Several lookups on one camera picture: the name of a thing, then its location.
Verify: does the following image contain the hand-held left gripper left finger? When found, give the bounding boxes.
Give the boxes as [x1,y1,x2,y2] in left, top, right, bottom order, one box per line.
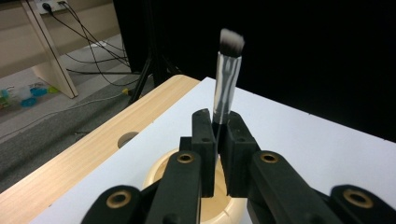
[179,108,218,199]

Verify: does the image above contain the black cables bundle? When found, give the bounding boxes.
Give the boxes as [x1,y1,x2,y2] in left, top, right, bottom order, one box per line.
[41,1,142,88]

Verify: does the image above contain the black curtain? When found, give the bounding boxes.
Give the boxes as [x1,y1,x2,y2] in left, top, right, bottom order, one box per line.
[112,0,396,144]

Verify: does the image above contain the cream ribbed brush holder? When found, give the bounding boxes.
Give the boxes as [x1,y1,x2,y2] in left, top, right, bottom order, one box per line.
[142,147,249,224]

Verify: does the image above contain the white power strip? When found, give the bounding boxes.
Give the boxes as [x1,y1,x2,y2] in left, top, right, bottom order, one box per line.
[33,0,69,15]

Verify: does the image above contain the white board sheet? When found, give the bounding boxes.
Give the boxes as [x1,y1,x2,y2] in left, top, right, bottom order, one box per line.
[29,77,396,224]

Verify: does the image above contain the black metal stand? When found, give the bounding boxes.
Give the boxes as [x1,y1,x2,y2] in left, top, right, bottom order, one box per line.
[126,0,183,106]

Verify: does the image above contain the black makeup brush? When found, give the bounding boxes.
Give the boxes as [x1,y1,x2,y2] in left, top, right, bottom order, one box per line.
[212,28,247,163]

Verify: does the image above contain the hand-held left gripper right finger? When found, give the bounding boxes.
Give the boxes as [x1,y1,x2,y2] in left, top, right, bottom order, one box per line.
[219,111,262,198]

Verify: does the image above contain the colourful plastic toys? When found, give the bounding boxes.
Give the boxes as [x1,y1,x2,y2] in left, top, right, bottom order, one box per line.
[0,81,61,110]

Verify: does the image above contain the beige wooden shelf unit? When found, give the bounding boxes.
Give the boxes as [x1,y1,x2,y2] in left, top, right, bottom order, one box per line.
[0,0,121,100]

